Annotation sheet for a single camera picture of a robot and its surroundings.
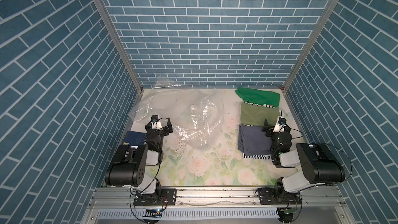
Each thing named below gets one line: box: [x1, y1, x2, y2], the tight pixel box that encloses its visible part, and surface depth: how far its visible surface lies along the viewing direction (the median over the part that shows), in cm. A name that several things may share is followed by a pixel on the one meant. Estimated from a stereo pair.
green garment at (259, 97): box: [234, 87, 281, 108], surface depth 115 cm
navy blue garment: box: [238, 124, 273, 156], surface depth 88 cm
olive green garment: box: [240, 102, 281, 128], surface depth 101 cm
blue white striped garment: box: [242, 152, 272, 160], surface depth 88 cm
